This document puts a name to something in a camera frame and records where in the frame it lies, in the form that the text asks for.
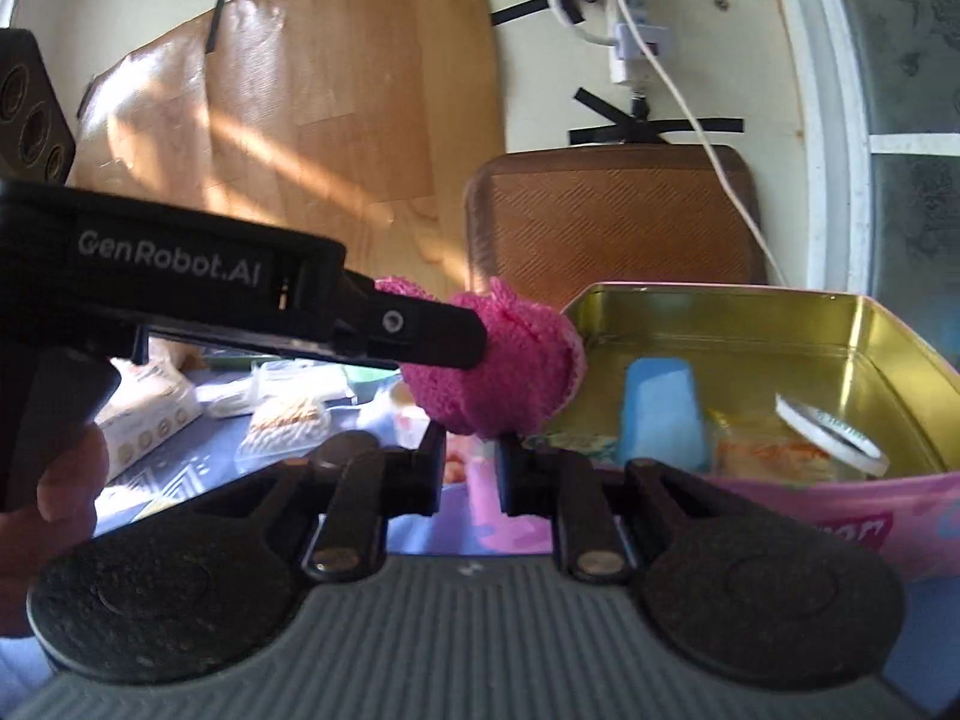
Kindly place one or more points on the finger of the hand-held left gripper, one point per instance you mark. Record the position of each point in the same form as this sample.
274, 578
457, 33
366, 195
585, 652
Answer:
427, 334

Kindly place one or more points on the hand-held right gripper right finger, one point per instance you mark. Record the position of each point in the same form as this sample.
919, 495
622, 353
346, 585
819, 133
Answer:
514, 477

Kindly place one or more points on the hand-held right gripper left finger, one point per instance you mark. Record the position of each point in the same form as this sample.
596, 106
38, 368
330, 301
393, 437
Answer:
427, 474

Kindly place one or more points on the pink knitted cloth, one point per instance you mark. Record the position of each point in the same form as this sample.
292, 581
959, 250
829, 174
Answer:
521, 371

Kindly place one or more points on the clear packet of white pieces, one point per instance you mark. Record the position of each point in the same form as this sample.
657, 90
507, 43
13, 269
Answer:
307, 379

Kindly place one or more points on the clear snack packets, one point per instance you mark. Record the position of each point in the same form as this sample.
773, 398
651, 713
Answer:
285, 424

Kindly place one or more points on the orange snack packet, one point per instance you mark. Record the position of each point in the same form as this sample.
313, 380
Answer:
765, 457

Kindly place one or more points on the gold metal tin box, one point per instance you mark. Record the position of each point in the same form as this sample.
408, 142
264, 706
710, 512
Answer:
750, 330

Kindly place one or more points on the white tape roll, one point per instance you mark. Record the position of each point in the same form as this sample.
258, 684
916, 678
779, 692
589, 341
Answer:
840, 439

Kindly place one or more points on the person's left hand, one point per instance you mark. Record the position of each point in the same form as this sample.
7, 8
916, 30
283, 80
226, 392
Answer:
71, 487

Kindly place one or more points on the white box with circle print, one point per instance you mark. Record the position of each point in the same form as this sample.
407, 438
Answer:
150, 420

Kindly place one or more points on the brown woven mat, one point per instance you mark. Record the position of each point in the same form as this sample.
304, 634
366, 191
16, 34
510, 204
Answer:
615, 217

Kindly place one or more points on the wood-grain sheet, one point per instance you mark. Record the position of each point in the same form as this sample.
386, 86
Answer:
315, 105

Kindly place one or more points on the black power plug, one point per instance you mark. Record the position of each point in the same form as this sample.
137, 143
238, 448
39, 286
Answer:
638, 102

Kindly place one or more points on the long black tape strip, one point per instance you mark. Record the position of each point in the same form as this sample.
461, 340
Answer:
712, 125

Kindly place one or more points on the white power strip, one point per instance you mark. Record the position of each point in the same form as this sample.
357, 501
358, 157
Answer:
637, 45

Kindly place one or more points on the frosted glass window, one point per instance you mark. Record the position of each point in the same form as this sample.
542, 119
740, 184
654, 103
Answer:
900, 52

